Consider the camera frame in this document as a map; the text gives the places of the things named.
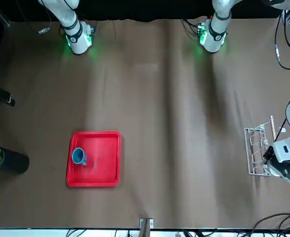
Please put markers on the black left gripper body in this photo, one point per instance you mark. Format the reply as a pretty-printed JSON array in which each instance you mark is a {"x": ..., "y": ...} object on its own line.
[{"x": 269, "y": 154}]

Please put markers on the blue cup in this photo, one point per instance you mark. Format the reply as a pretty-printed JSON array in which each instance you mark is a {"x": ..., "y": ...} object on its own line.
[{"x": 78, "y": 156}]

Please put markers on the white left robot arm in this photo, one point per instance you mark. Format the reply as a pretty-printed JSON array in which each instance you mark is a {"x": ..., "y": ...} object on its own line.
[{"x": 215, "y": 37}]

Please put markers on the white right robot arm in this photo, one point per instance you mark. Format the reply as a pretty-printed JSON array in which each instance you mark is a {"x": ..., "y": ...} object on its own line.
[{"x": 76, "y": 37}]

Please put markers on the red plastic tray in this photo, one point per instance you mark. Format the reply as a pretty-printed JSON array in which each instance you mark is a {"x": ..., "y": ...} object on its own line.
[{"x": 102, "y": 160}]

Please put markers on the black ribbed vase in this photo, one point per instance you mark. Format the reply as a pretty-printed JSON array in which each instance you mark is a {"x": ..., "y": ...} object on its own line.
[{"x": 13, "y": 160}]

